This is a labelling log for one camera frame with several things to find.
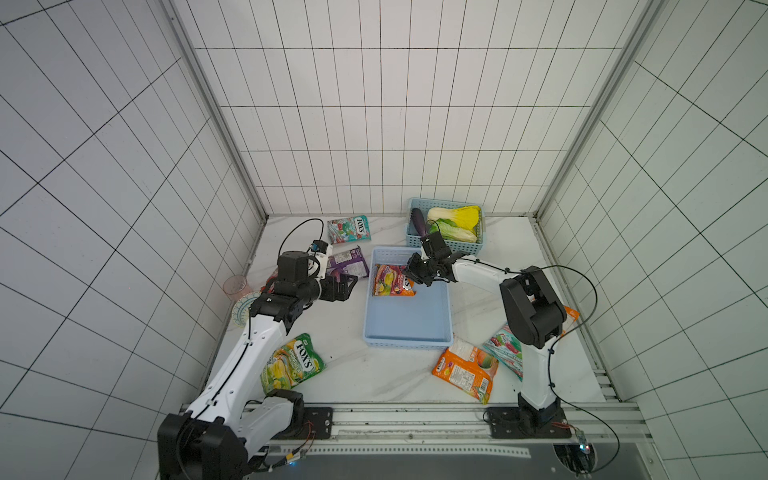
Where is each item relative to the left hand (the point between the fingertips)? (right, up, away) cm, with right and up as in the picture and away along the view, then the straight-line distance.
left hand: (337, 282), depth 80 cm
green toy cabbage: (+37, +15, +26) cm, 48 cm away
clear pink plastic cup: (-37, -4, +18) cm, 41 cm away
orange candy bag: (+73, -12, +12) cm, 75 cm away
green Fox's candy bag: (-13, -23, +1) cm, 27 cm away
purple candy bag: (+1, +4, +23) cm, 24 cm away
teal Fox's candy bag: (-1, +16, +32) cm, 36 cm away
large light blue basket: (+22, -15, +14) cm, 30 cm away
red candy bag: (-11, +3, -20) cm, 23 cm away
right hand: (+15, 0, +16) cm, 22 cm away
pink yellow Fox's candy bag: (+15, -2, +18) cm, 23 cm away
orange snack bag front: (+36, -23, 0) cm, 43 cm away
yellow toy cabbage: (+43, +20, +27) cm, 55 cm away
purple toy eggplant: (+26, +19, +33) cm, 46 cm away
